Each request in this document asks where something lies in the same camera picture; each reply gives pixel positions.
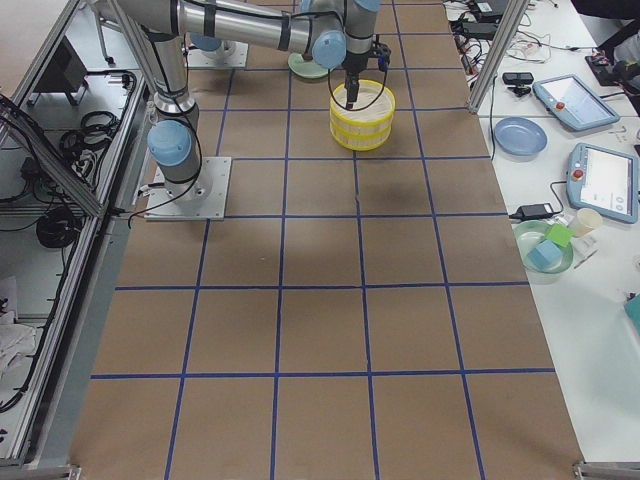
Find lower teach pendant tablet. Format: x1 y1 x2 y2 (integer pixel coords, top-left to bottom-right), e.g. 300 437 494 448
566 143 639 224

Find light green plate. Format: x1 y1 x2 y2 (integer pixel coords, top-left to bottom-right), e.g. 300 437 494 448
287 53 331 81

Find blue plate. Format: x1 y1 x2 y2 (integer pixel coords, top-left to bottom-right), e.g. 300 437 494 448
494 117 547 157

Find aluminium frame post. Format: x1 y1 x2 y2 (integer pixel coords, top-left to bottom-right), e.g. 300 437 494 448
468 0 528 114

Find black power adapter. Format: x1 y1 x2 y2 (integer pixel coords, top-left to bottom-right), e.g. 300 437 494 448
509 203 559 222

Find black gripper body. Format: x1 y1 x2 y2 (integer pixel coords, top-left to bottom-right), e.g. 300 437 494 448
343 34 391 75

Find teach pendant tablet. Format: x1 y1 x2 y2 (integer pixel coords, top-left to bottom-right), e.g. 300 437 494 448
532 74 620 131
566 143 639 224

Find green plate with blocks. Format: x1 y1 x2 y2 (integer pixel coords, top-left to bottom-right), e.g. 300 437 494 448
513 220 574 274

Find paper cup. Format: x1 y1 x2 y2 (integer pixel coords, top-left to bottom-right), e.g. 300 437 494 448
569 208 603 237

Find blue foam block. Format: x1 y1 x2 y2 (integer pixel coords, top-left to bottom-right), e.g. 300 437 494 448
527 240 563 271

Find upper teach pendant tablet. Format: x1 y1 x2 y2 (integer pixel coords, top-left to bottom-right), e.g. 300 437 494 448
532 74 620 131

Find yellow steamer layer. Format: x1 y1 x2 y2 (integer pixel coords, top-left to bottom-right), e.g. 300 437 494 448
330 80 396 135
329 120 391 151

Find white crumpled cloth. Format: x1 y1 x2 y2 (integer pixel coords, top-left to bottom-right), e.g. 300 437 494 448
0 277 39 396

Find green foam block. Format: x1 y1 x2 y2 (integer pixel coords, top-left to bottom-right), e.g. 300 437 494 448
545 223 574 248

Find black webcam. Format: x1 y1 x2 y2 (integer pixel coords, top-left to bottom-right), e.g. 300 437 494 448
502 72 534 98

